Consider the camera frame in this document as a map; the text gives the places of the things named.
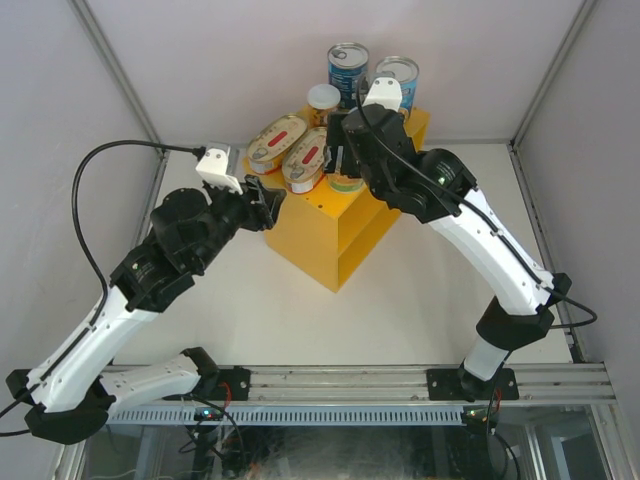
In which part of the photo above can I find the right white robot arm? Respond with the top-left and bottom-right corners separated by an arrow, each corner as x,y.
326,104 -> 571,399

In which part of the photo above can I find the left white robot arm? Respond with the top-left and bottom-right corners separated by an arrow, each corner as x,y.
6,175 -> 286,445

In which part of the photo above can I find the right aluminium corner post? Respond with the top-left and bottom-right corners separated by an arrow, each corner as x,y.
509,0 -> 600,150

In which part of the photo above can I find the small can white lid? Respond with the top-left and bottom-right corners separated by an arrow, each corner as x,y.
326,173 -> 364,194
307,84 -> 341,127

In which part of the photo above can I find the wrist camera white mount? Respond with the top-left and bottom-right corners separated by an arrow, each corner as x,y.
196,142 -> 242,194
363,77 -> 403,112

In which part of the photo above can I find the gold oval fish tin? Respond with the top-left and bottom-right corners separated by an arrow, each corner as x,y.
281,127 -> 327,194
246,114 -> 308,174

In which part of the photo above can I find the right black camera cable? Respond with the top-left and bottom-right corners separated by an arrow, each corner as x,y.
355,73 -> 599,331

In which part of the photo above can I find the grey slotted cable duct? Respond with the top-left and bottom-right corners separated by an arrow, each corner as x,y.
108,402 -> 464,427

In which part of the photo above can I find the aluminium corner post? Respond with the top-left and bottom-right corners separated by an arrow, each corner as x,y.
68,0 -> 161,143
509,0 -> 600,150

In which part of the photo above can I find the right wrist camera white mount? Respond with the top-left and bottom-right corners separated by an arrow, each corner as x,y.
363,77 -> 403,112

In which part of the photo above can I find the aluminium front rail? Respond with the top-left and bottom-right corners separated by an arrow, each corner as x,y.
213,363 -> 616,405

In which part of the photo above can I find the light blue Progresso soup can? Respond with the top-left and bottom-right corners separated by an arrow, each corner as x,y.
375,56 -> 420,119

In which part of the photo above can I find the dark blue soup can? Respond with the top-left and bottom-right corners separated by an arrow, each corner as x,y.
327,42 -> 369,110

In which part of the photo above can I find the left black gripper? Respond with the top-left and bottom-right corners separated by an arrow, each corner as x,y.
189,174 -> 285,272

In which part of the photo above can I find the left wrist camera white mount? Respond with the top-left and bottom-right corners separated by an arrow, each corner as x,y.
196,142 -> 242,194

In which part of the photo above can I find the left aluminium corner post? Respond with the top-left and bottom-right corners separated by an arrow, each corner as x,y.
68,0 -> 161,143

